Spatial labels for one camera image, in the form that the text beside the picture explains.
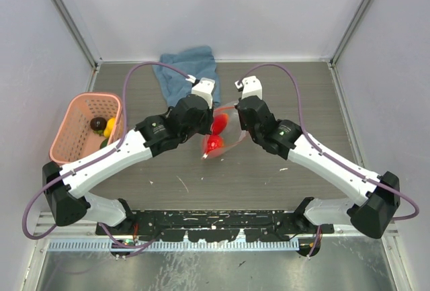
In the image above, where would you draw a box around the red yellow mango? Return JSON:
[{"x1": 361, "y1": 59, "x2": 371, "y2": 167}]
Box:
[{"x1": 212, "y1": 113, "x2": 229, "y2": 135}]

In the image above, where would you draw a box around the red apple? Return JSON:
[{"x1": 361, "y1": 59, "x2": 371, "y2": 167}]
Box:
[{"x1": 204, "y1": 134, "x2": 224, "y2": 154}]

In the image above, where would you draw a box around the clear orange zip bag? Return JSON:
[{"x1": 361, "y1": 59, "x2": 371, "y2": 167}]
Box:
[{"x1": 201, "y1": 101, "x2": 248, "y2": 160}]

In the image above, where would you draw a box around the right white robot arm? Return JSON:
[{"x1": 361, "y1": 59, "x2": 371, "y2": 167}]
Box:
[{"x1": 236, "y1": 95, "x2": 400, "y2": 239}]

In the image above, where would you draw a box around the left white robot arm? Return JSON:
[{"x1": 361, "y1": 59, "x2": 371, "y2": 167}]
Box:
[{"x1": 43, "y1": 94, "x2": 213, "y2": 235}]

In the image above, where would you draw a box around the blue cloth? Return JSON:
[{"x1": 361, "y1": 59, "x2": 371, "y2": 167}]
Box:
[{"x1": 153, "y1": 46, "x2": 221, "y2": 107}]

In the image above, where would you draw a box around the yellow pear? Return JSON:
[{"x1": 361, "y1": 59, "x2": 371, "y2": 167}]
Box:
[{"x1": 103, "y1": 118, "x2": 116, "y2": 138}]

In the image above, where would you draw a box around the green fruit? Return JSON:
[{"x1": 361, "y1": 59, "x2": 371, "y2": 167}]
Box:
[{"x1": 99, "y1": 138, "x2": 109, "y2": 149}]

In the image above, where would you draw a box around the dark brown fruit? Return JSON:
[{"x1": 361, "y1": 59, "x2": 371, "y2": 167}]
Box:
[{"x1": 89, "y1": 117, "x2": 107, "y2": 134}]

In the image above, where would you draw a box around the pink plastic basket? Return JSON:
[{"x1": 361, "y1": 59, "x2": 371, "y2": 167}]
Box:
[{"x1": 49, "y1": 92, "x2": 124, "y2": 165}]

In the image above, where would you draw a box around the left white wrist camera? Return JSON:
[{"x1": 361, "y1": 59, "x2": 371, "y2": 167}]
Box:
[{"x1": 186, "y1": 75, "x2": 216, "y2": 108}]

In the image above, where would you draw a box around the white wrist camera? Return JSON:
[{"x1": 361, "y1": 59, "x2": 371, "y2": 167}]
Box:
[
  {"x1": 186, "y1": 75, "x2": 216, "y2": 108},
  {"x1": 234, "y1": 75, "x2": 263, "y2": 99}
]

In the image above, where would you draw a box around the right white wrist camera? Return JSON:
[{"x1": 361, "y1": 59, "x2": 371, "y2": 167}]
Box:
[{"x1": 234, "y1": 75, "x2": 263, "y2": 99}]

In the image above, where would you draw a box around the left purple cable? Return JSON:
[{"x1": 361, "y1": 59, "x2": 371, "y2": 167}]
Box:
[{"x1": 21, "y1": 61, "x2": 196, "y2": 241}]

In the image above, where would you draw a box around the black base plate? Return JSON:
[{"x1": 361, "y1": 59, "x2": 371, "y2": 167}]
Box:
[{"x1": 107, "y1": 210, "x2": 317, "y2": 243}]

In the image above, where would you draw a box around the grey slotted cable duct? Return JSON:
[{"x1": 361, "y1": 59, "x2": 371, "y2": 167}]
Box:
[{"x1": 47, "y1": 238, "x2": 300, "y2": 252}]

